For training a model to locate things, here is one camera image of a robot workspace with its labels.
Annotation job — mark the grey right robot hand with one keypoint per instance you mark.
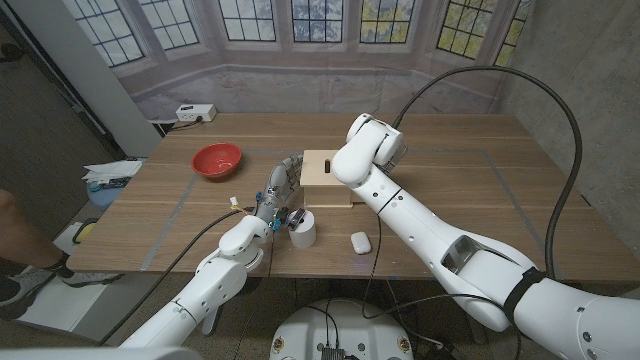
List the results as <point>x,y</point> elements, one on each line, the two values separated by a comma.
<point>398,155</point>

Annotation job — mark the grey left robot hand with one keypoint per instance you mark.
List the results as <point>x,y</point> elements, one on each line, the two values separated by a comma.
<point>280,192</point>

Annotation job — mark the wooden slotted drawer base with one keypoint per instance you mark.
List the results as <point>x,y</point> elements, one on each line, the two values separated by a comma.
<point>317,185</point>

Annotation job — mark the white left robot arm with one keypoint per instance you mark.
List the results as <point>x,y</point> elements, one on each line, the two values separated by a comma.
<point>215,285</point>

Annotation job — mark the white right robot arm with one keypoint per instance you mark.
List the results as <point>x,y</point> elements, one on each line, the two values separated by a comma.
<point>425,225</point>

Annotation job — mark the small black clip device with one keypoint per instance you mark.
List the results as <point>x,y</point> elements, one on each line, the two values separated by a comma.
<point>296,218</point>

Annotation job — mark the white cylinder roll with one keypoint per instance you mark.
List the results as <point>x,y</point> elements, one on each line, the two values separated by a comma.
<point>303,237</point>

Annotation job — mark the red bowl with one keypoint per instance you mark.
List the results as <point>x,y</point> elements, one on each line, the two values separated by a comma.
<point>216,159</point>

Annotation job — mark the white earbuds case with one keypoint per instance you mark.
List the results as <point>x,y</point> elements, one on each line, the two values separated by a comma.
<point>361,243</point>

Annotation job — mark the printed window backdrop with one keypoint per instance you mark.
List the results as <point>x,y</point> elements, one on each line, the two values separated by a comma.
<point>300,90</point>

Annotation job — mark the white power strip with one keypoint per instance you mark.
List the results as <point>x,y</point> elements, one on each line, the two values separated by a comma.
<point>195,112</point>

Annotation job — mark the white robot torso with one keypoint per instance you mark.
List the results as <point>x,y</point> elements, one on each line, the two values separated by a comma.
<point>340,325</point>

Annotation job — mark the grey table leg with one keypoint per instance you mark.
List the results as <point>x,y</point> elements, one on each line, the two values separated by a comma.
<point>210,322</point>

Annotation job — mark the stack of white papers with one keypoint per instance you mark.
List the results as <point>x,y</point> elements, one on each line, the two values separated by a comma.
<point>112,170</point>

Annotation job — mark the blue round stool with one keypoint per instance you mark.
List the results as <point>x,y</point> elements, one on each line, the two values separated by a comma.
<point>105,197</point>

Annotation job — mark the yellow black floor object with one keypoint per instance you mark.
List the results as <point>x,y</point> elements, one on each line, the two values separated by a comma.
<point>86,232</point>

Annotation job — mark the grey black sneaker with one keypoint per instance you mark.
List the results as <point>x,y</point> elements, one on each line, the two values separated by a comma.
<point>20,295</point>
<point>90,277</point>

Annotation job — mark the white floor mat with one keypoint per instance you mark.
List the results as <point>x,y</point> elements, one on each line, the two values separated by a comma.
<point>55,300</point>

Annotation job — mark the person's bare leg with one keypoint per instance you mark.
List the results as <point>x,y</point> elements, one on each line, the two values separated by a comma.
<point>20,235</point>

